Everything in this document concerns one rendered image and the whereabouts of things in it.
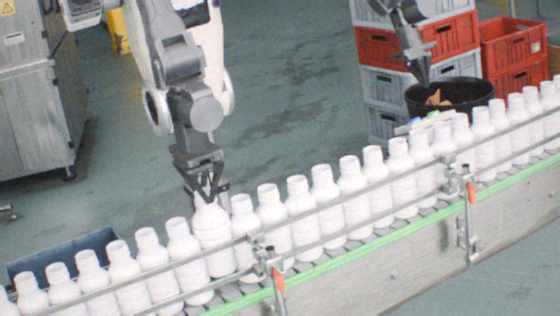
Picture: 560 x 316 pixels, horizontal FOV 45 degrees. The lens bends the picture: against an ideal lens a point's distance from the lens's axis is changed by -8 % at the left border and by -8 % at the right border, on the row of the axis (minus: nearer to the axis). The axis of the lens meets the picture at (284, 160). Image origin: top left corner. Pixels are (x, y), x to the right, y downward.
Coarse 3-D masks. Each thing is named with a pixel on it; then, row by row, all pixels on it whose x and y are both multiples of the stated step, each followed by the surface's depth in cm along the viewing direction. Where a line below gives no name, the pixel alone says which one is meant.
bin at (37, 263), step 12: (108, 228) 179; (72, 240) 175; (84, 240) 176; (96, 240) 178; (108, 240) 180; (36, 252) 171; (48, 252) 172; (60, 252) 174; (72, 252) 176; (96, 252) 179; (132, 252) 164; (12, 264) 168; (24, 264) 170; (36, 264) 172; (48, 264) 173; (72, 264) 176; (108, 264) 181; (12, 276) 169; (36, 276) 172; (72, 276) 177
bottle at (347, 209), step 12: (348, 156) 140; (348, 168) 138; (348, 180) 138; (360, 180) 139; (348, 192) 138; (348, 204) 140; (360, 204) 139; (348, 216) 141; (360, 216) 140; (360, 228) 141; (372, 228) 143
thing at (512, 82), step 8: (528, 64) 420; (536, 64) 426; (544, 64) 430; (512, 72) 414; (520, 72) 419; (528, 72) 424; (536, 72) 427; (544, 72) 432; (488, 80) 405; (496, 80) 409; (504, 80) 413; (512, 80) 417; (520, 80) 421; (528, 80) 426; (536, 80) 429; (544, 80) 434; (496, 88) 410; (504, 88) 414; (512, 88) 419; (520, 88) 423; (496, 96) 412; (504, 96) 416
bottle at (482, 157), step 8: (480, 112) 151; (488, 112) 152; (480, 120) 152; (488, 120) 153; (472, 128) 154; (480, 128) 152; (488, 128) 152; (480, 136) 152; (488, 144) 153; (480, 152) 154; (488, 152) 154; (480, 160) 155; (488, 160) 154; (496, 160) 156; (496, 168) 157; (480, 176) 156; (488, 176) 156
